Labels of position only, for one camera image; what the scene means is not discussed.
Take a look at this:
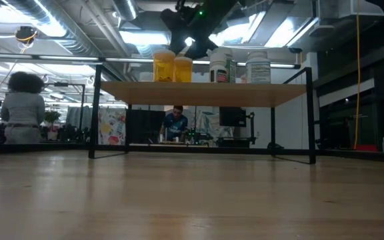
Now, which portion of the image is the large amber pill bottle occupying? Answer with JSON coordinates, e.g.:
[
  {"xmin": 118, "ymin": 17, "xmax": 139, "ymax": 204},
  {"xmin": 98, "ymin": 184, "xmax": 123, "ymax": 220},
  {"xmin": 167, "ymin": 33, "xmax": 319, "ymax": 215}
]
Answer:
[{"xmin": 153, "ymin": 49, "xmax": 177, "ymax": 83}]

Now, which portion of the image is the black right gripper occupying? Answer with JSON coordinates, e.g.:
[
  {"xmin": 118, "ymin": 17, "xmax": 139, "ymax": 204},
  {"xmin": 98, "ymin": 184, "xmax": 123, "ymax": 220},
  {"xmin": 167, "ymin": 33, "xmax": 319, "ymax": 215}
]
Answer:
[{"xmin": 160, "ymin": 6, "xmax": 219, "ymax": 60}]

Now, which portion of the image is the white opaque pill bottle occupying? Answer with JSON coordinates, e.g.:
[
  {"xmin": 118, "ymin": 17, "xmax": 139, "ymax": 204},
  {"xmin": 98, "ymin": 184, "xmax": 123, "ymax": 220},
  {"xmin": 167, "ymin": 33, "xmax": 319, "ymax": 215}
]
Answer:
[{"xmin": 209, "ymin": 59, "xmax": 229, "ymax": 84}]

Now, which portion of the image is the black aluminium table frame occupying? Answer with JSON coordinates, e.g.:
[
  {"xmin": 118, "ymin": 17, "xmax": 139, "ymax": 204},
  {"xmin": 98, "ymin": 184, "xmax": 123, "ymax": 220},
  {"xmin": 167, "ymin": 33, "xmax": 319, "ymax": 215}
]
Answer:
[{"xmin": 0, "ymin": 141, "xmax": 384, "ymax": 165}]

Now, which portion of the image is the red box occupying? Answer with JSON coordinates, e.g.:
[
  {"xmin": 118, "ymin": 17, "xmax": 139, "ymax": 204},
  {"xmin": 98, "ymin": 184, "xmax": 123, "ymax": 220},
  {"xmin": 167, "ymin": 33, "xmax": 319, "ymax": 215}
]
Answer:
[{"xmin": 354, "ymin": 143, "xmax": 379, "ymax": 153}]

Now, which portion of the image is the person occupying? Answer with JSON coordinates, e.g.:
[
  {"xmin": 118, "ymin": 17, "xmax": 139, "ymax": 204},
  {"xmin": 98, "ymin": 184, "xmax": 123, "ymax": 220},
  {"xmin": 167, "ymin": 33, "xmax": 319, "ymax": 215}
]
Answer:
[
  {"xmin": 0, "ymin": 71, "xmax": 46, "ymax": 145},
  {"xmin": 160, "ymin": 105, "xmax": 189, "ymax": 143}
]

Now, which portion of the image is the grey horizontal pipe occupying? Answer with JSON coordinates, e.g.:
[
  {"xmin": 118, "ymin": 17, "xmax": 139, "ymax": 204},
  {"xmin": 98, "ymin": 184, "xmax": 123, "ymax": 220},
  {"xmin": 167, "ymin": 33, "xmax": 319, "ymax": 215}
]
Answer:
[{"xmin": 0, "ymin": 52, "xmax": 301, "ymax": 69}]

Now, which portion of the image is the black cabinet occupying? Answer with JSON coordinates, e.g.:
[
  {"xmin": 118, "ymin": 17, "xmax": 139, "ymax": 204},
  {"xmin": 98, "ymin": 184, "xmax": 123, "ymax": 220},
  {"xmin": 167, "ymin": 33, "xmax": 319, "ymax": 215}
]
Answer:
[{"xmin": 127, "ymin": 109, "xmax": 166, "ymax": 145}]

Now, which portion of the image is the black ceiling cable reel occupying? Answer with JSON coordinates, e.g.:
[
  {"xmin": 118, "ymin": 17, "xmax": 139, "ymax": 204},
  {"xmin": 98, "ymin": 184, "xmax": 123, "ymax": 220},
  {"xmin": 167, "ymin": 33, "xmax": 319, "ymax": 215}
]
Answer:
[{"xmin": 14, "ymin": 25, "xmax": 39, "ymax": 43}]

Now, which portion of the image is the black monitor on stand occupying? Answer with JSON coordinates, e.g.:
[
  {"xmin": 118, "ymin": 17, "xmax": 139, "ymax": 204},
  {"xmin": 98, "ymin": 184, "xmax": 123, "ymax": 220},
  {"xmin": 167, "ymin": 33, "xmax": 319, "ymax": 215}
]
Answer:
[{"xmin": 218, "ymin": 106, "xmax": 257, "ymax": 147}]

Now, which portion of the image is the small black machine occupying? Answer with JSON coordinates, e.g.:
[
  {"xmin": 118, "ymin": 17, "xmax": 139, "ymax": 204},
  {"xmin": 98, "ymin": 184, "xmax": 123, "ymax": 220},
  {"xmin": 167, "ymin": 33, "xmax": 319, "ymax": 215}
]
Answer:
[{"xmin": 184, "ymin": 129, "xmax": 215, "ymax": 147}]

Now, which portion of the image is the colourful patterned cloth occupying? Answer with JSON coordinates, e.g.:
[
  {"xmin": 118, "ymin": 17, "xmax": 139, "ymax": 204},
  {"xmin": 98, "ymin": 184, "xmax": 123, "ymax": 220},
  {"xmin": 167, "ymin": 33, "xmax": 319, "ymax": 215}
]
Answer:
[{"xmin": 97, "ymin": 106, "xmax": 127, "ymax": 146}]

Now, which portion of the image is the potted plant white pot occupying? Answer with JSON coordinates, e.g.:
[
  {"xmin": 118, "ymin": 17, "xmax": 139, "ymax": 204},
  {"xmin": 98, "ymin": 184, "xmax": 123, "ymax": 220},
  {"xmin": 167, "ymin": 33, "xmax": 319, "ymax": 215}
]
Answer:
[{"xmin": 43, "ymin": 109, "xmax": 62, "ymax": 141}]

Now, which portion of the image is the translucent bottle white text label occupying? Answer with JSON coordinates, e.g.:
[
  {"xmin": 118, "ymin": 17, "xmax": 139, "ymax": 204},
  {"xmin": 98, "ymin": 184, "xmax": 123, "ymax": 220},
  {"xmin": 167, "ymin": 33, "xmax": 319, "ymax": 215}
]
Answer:
[{"xmin": 245, "ymin": 49, "xmax": 272, "ymax": 85}]

